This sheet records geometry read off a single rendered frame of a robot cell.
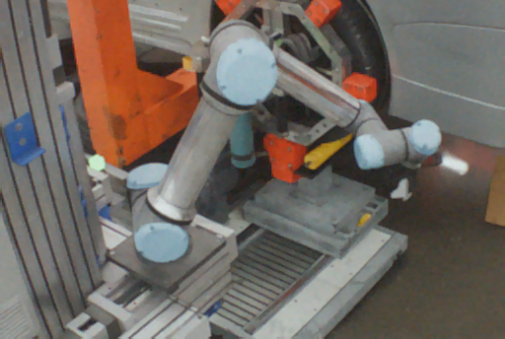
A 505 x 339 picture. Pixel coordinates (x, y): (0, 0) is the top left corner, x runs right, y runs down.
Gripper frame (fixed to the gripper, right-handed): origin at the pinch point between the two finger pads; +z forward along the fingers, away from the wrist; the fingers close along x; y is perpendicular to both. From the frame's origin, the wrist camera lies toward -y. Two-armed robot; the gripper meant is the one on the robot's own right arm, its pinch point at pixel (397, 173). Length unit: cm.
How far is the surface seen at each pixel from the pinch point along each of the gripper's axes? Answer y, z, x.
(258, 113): 19, 75, -50
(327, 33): -4, 32, -57
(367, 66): -14, 35, -44
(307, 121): 4, 70, -41
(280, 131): 20, 39, -31
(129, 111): 66, 68, -60
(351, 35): -11, 31, -54
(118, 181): 77, 102, -45
